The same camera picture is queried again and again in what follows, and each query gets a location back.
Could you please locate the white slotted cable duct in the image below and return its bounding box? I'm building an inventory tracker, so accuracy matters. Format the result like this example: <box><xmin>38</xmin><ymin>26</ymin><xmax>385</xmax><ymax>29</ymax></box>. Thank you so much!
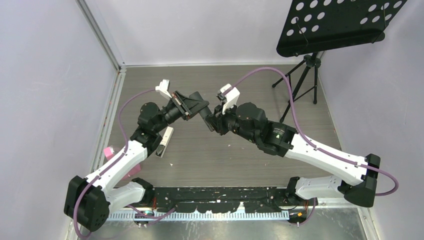
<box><xmin>108</xmin><ymin>210</ymin><xmax>290</xmax><ymax>221</ymax></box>

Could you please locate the black perforated music stand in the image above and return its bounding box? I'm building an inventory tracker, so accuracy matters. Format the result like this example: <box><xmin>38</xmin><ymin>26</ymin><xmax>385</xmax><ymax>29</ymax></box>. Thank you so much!
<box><xmin>276</xmin><ymin>0</ymin><xmax>406</xmax><ymax>58</ymax></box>

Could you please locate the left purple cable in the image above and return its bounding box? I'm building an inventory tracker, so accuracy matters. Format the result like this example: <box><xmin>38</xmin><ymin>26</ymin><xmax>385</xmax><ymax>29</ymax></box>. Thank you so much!
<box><xmin>72</xmin><ymin>88</ymin><xmax>158</xmax><ymax>240</ymax></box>

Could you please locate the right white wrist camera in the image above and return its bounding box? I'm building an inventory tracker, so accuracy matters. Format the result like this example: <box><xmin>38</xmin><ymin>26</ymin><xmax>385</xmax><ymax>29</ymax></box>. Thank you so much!
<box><xmin>217</xmin><ymin>83</ymin><xmax>240</xmax><ymax>115</ymax></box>

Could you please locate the white silver prism bar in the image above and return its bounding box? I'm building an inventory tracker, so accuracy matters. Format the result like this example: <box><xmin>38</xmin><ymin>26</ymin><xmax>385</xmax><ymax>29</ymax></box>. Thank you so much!
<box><xmin>155</xmin><ymin>126</ymin><xmax>174</xmax><ymax>158</ymax></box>

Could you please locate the pink metronome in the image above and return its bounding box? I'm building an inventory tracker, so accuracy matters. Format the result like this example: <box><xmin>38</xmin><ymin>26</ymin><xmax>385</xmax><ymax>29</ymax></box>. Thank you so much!
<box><xmin>101</xmin><ymin>146</ymin><xmax>146</xmax><ymax>182</ymax></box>

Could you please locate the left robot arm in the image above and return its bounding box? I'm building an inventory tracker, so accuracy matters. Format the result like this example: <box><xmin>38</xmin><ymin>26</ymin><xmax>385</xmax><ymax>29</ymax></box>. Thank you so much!
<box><xmin>64</xmin><ymin>91</ymin><xmax>210</xmax><ymax>237</ymax></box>

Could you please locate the black tripod stand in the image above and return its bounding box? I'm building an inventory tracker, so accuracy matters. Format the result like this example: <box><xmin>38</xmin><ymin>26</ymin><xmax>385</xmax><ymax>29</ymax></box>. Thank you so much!
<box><xmin>285</xmin><ymin>52</ymin><xmax>321</xmax><ymax>105</ymax></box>

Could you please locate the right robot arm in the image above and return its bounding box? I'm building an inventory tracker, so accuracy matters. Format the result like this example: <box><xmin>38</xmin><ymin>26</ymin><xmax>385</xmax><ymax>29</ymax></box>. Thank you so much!
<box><xmin>200</xmin><ymin>102</ymin><xmax>381</xmax><ymax>208</ymax></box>

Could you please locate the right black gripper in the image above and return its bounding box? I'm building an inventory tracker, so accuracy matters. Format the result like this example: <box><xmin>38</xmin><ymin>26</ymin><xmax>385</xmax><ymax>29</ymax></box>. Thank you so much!
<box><xmin>206</xmin><ymin>100</ymin><xmax>258</xmax><ymax>144</ymax></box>

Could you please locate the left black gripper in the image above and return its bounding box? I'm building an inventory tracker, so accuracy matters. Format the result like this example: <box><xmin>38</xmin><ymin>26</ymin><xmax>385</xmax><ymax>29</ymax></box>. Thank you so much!
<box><xmin>153</xmin><ymin>90</ymin><xmax>208</xmax><ymax>133</ymax></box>

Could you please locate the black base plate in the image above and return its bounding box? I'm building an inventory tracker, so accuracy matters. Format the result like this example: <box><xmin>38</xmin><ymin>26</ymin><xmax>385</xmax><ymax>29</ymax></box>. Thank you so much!
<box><xmin>140</xmin><ymin>186</ymin><xmax>295</xmax><ymax>214</ymax></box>

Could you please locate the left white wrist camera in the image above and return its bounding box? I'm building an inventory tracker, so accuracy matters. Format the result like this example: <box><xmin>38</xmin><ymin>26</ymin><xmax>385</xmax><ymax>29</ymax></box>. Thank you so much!
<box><xmin>155</xmin><ymin>79</ymin><xmax>172</xmax><ymax>100</ymax></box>

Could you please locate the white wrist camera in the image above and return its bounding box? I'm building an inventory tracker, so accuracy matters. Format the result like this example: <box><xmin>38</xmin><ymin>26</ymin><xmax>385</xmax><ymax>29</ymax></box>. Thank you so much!
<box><xmin>217</xmin><ymin>83</ymin><xmax>240</xmax><ymax>115</ymax></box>
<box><xmin>155</xmin><ymin>79</ymin><xmax>172</xmax><ymax>100</ymax></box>

